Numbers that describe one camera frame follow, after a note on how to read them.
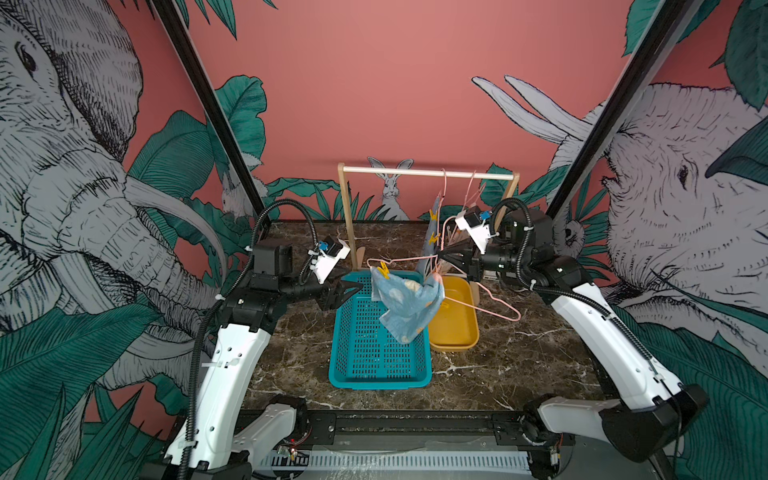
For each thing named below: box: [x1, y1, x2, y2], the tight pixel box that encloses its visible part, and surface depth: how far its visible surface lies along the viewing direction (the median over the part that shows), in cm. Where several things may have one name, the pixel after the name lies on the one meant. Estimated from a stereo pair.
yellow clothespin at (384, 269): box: [376, 261, 391, 280], surface depth 78 cm
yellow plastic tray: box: [429, 275, 479, 350], surface depth 90 cm
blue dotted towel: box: [370, 266, 445, 344], surface depth 79 cm
